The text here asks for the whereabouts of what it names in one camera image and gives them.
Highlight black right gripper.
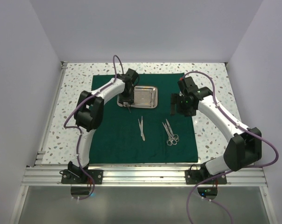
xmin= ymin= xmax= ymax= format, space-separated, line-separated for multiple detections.
xmin=170 ymin=93 xmax=197 ymax=117

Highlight stainless steel instrument tray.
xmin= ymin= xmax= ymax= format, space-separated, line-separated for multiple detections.
xmin=117 ymin=85 xmax=158 ymax=109

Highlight dark green surgical cloth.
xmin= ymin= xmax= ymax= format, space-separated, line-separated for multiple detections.
xmin=89 ymin=73 xmax=198 ymax=164

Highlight steel forceps with ring handles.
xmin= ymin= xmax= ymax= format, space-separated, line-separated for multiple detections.
xmin=162 ymin=123 xmax=177 ymax=146

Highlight steel surgical scissors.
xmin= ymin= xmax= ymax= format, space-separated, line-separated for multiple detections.
xmin=166 ymin=119 xmax=179 ymax=143

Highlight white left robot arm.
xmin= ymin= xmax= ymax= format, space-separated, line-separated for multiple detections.
xmin=63 ymin=69 xmax=140 ymax=183

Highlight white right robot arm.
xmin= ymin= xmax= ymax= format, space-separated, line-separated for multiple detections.
xmin=170 ymin=77 xmax=262 ymax=183

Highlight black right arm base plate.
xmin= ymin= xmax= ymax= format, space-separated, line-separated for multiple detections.
xmin=184 ymin=164 xmax=227 ymax=185

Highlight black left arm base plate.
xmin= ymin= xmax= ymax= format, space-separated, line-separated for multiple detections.
xmin=59 ymin=169 xmax=104 ymax=184

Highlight aluminium extrusion rail frame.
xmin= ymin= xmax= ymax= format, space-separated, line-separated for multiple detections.
xmin=10 ymin=62 xmax=277 ymax=224

